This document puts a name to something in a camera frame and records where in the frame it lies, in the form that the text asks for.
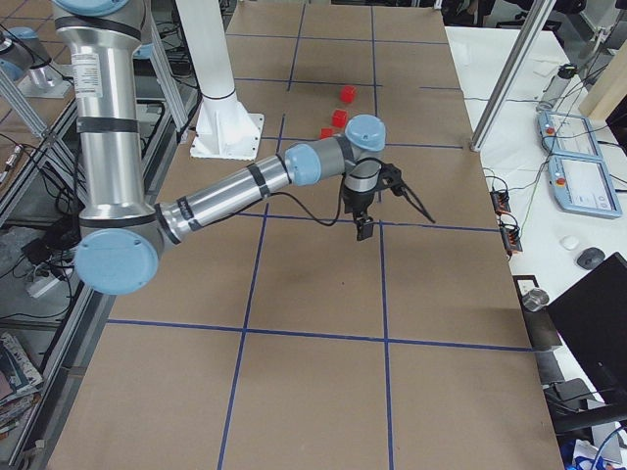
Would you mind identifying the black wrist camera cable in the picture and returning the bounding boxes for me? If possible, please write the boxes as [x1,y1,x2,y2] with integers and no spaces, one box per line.
[234,170,437,227]

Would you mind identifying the black laptop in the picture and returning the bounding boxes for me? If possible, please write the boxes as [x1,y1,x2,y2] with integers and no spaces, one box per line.
[548,253,626,403]

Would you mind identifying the aluminium side frame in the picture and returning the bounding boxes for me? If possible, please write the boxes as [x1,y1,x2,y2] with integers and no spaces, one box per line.
[0,48,197,461]

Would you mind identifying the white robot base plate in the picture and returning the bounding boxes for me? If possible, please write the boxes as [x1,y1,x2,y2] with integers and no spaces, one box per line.
[176,0,265,161]

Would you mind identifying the orange black connector box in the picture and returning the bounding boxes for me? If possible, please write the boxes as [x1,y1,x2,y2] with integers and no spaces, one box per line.
[490,189,510,215]

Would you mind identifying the teach pendant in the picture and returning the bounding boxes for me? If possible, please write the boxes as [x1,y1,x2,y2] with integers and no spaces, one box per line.
[549,155,623,219]
[538,111,603,159]

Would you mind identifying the lower teach pendant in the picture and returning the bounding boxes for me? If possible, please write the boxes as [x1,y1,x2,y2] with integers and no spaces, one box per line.
[549,155,623,219]

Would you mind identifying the brown paper table cover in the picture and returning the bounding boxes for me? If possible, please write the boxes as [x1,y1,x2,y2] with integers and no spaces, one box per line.
[48,2,561,469]

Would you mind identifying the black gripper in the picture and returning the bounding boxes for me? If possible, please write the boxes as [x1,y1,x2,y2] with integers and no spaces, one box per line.
[341,171,379,241]

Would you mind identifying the water bottle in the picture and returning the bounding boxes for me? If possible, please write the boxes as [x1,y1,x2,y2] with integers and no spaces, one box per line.
[536,63,578,112]

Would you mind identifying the metal cup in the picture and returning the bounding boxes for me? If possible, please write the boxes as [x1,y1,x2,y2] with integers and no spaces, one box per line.
[521,288,550,312]

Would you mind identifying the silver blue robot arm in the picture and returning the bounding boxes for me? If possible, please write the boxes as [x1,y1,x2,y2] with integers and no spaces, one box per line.
[54,1,386,295]

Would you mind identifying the aluminium frame post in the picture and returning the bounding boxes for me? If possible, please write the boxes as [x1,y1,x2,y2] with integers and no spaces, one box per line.
[470,0,556,152]

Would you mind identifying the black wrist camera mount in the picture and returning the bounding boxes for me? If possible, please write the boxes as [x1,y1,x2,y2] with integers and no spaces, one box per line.
[376,164,405,197]

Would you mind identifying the grey computer mouse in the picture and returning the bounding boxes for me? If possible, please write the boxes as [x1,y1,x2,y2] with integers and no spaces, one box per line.
[576,247,605,270]

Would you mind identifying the upper teach pendant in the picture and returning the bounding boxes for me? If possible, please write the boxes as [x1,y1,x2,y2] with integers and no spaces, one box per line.
[538,111,603,159]

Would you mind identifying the white power strip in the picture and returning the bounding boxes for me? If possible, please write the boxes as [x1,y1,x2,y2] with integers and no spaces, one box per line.
[26,273,63,299]

